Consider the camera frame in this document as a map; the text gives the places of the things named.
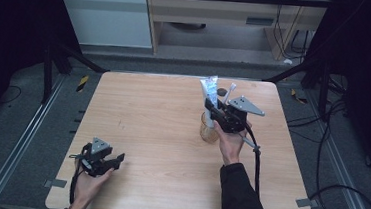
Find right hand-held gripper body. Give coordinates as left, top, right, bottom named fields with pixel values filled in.
left=215, top=93, right=268, bottom=137

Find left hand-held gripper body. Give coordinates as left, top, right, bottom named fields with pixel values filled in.
left=78, top=135, right=116, bottom=179

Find white toothpaste tube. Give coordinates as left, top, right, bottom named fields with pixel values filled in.
left=196, top=74, right=222, bottom=130

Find amber transparent cup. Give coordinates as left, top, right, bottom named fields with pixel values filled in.
left=199, top=111, right=222, bottom=145

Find white toothbrush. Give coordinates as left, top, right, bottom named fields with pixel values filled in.
left=222, top=81, right=238, bottom=106

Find person's right hand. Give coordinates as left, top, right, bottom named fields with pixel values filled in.
left=210, top=120, right=250, bottom=167

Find person's left hand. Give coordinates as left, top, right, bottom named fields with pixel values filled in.
left=70, top=164, right=115, bottom=209

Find yellow black tape strip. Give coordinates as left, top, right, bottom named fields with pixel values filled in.
left=289, top=88, right=309, bottom=105
left=75, top=74, right=90, bottom=95

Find wooden desk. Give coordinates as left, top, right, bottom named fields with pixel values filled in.
left=138, top=0, right=333, bottom=68

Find black metal stand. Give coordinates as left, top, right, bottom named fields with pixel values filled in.
left=261, top=54, right=334, bottom=120
left=37, top=39, right=112, bottom=110

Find white cabinet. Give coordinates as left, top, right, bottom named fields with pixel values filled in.
left=48, top=0, right=157, bottom=51

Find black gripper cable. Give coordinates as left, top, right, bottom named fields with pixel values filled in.
left=65, top=141, right=92, bottom=207
left=234, top=122, right=266, bottom=199

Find grey table bracket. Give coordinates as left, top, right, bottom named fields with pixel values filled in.
left=44, top=177, right=68, bottom=190
left=295, top=196, right=319, bottom=209

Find metal floor rail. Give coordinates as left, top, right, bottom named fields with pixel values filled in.
left=0, top=69, right=68, bottom=209
left=299, top=90, right=371, bottom=209

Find black hanging cables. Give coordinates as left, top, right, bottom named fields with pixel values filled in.
left=271, top=3, right=312, bottom=62

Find thin black floor cable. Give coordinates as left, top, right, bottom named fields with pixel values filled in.
left=0, top=84, right=23, bottom=107

